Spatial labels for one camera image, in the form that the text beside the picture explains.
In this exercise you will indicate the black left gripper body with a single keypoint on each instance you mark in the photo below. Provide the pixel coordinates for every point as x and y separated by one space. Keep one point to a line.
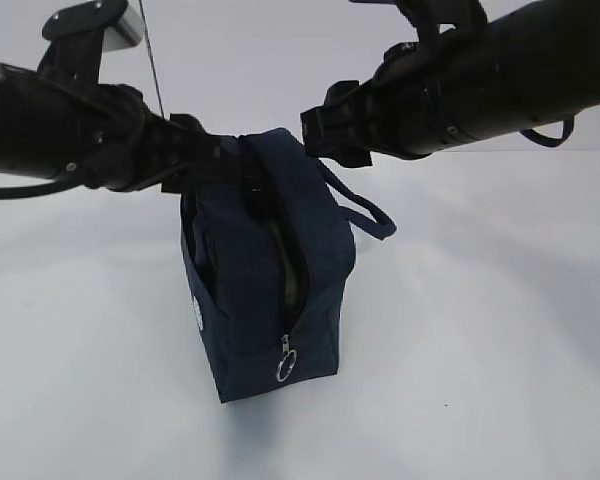
179 156

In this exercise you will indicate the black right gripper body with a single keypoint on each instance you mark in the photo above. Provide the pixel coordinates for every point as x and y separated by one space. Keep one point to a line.
358 119

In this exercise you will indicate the dark navy fabric bag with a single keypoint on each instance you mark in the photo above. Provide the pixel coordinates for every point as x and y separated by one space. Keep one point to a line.
267 260

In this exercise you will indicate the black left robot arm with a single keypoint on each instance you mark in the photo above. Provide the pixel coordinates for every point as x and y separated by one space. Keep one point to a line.
67 135

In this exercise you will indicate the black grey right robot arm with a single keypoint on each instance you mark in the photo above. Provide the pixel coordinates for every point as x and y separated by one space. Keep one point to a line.
464 80

